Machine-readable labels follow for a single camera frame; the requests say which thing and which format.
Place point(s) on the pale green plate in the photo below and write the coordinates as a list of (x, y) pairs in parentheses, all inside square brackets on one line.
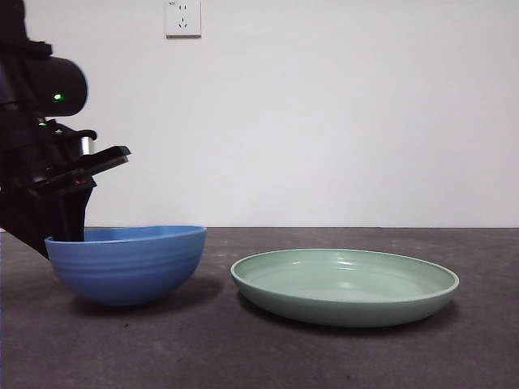
[(344, 314)]

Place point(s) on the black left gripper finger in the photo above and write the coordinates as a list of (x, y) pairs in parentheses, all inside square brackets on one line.
[(24, 219), (75, 215)]

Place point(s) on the white wall socket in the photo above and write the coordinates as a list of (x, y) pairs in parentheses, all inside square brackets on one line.
[(183, 20)]

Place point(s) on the pale grey left wrist camera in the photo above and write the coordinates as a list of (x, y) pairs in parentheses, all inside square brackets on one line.
[(86, 145)]

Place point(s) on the blue ribbed bowl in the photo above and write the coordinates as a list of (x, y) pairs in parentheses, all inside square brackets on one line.
[(125, 275)]

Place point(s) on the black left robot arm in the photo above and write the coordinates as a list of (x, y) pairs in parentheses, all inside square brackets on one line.
[(61, 83)]

